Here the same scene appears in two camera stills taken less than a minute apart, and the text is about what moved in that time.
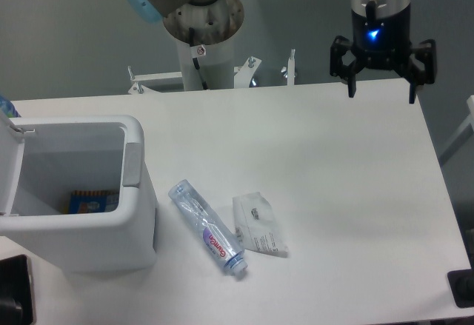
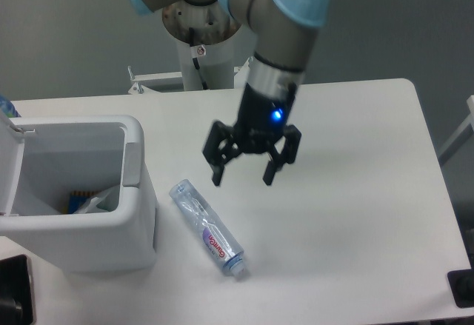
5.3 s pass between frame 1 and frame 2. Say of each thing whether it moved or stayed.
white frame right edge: stayed
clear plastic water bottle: stayed
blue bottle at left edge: stayed
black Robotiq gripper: moved
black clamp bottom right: stayed
